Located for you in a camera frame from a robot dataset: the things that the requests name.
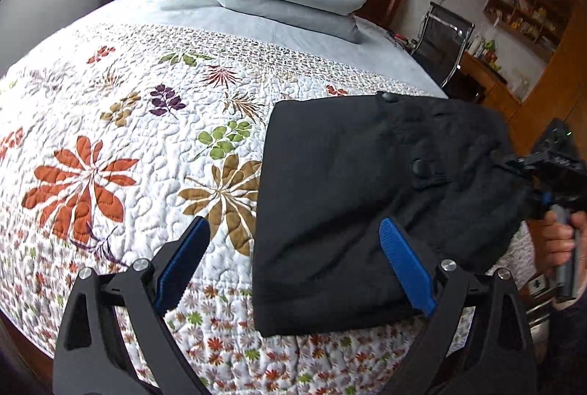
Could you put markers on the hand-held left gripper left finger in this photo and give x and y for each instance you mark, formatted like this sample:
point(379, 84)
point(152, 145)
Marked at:
point(181, 266)

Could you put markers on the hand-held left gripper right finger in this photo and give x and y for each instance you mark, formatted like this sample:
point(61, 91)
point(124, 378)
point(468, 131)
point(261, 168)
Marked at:
point(406, 266)

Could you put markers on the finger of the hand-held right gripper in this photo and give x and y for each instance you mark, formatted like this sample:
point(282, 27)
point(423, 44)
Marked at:
point(518, 163)
point(535, 203)

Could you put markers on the black pants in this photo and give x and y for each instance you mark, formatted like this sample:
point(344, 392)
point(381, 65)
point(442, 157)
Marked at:
point(330, 193)

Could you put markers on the person's right hand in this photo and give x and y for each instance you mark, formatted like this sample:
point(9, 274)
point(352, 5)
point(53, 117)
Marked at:
point(550, 243)

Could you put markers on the wooden desk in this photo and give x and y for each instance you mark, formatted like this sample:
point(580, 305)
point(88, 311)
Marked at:
point(500, 96)

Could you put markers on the wooden wardrobe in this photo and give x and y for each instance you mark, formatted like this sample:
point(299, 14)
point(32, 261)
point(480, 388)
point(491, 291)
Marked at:
point(568, 55)

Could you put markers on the row of shelf books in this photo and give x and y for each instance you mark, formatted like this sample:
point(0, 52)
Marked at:
point(527, 16)

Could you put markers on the black mesh office chair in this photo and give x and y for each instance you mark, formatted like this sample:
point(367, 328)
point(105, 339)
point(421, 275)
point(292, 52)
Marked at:
point(440, 41)

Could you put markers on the person's dark clothing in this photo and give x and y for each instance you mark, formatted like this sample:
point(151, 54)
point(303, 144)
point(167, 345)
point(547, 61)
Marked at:
point(571, 344)

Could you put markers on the floral quilted bedspread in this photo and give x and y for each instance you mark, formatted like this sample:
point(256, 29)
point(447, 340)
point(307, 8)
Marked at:
point(137, 124)

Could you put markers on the small red object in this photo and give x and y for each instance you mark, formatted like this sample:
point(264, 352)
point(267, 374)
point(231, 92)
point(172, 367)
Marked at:
point(398, 37)

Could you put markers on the light blue pillow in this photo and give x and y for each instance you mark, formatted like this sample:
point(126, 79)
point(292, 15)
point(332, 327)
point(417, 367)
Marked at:
point(316, 21)

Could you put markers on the light blue bed sheet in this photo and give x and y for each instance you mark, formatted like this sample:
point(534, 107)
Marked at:
point(183, 0)

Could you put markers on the wooden wall shelf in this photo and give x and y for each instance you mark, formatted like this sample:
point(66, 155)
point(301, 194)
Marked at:
point(523, 32)

